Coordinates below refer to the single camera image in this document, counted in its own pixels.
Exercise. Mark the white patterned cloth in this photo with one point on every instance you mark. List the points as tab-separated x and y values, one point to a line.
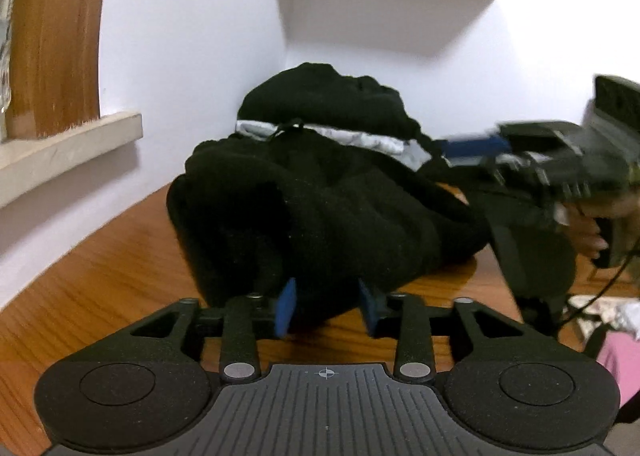
620	313

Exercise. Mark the black fleece garment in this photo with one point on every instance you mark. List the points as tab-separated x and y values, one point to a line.
325	221

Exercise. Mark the person's right hand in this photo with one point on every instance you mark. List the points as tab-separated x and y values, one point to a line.
582	231

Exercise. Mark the beige window sill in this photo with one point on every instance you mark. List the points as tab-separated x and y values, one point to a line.
65	146

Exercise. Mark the pink cloth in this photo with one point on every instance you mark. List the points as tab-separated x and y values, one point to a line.
622	366

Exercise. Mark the black jacket silver lining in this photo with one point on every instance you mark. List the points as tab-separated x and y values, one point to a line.
325	91

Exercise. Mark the black laptop bag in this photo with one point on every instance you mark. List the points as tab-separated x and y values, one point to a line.
530	246

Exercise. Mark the wooden window frame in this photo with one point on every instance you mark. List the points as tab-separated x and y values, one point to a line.
55	36

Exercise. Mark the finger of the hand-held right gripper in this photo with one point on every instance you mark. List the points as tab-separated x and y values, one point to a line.
472	146
545	174

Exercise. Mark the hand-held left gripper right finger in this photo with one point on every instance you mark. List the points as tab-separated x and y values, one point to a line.
369	308

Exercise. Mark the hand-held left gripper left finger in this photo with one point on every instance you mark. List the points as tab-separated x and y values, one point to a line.
286	306

